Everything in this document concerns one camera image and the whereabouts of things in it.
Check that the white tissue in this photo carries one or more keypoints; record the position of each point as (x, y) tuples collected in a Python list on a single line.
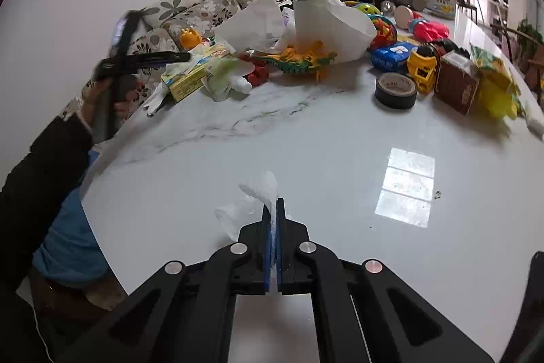
[(263, 186)]

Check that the green yellow ball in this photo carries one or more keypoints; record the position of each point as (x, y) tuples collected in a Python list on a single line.
[(367, 8)]

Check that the pale egg shaped toy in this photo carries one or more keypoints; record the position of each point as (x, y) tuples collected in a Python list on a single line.
[(403, 15)]

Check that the white paper piece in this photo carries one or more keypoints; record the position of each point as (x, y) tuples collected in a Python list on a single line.
[(534, 118)]

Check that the blue white box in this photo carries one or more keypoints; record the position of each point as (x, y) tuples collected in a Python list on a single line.
[(393, 57)]

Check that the colourful lattice ball toy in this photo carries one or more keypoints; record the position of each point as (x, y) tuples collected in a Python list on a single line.
[(382, 31)]

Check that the floral cushion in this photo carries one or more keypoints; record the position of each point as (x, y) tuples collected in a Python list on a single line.
[(170, 5)]

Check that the white crumpled paper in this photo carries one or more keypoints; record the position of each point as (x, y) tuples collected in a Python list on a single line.
[(250, 20)]

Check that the person's left hand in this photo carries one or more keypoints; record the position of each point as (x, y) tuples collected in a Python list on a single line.
[(127, 101)]

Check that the yellow green snack packet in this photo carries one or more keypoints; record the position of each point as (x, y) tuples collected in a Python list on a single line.
[(499, 84)]

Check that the brown wooden stool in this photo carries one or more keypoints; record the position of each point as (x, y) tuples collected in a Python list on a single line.
[(80, 299)]

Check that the black tape roll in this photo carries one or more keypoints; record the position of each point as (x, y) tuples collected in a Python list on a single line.
[(395, 97)]

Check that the yellow toy truck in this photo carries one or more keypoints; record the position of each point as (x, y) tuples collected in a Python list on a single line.
[(421, 69)]

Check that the yellow plastic toy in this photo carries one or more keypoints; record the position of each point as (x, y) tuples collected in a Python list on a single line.
[(190, 40)]

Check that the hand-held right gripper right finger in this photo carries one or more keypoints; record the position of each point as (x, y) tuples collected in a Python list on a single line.
[(281, 252)]

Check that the white paper towel roll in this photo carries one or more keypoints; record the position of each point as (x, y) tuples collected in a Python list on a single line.
[(314, 18)]

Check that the yellow green dragon toy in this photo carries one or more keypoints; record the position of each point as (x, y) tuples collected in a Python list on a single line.
[(301, 60)]

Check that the black red ball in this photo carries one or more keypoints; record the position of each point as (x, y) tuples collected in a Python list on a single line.
[(444, 47)]

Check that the dark wooden chair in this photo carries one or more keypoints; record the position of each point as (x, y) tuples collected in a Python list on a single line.
[(465, 1)]

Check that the green yellow cardboard box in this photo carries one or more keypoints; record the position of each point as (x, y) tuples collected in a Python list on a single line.
[(191, 80)]

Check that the brown cardboard box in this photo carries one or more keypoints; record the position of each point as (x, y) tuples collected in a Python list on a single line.
[(454, 88)]

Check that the person's left forearm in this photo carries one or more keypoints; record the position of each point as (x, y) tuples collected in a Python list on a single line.
[(38, 184)]

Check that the person's blue clothing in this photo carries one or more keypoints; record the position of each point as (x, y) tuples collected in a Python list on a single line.
[(70, 244)]

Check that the floral fabric sofa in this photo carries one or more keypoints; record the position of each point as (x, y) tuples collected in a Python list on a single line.
[(191, 12)]

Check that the pink plastic toy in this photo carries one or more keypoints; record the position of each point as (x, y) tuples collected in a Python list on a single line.
[(429, 30)]

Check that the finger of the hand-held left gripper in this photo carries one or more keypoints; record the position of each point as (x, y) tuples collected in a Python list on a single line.
[(125, 33), (157, 59)]

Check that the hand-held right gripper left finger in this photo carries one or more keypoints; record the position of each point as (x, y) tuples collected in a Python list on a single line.
[(267, 252)]

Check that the wooden armchair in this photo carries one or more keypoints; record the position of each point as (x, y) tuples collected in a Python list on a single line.
[(531, 65)]

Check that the green potted plant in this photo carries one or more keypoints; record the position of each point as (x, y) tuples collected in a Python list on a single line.
[(527, 37)]

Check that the clear small ball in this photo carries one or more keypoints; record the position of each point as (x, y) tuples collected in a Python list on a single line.
[(387, 6)]

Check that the small red toy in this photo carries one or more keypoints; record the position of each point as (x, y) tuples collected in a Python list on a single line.
[(257, 74)]

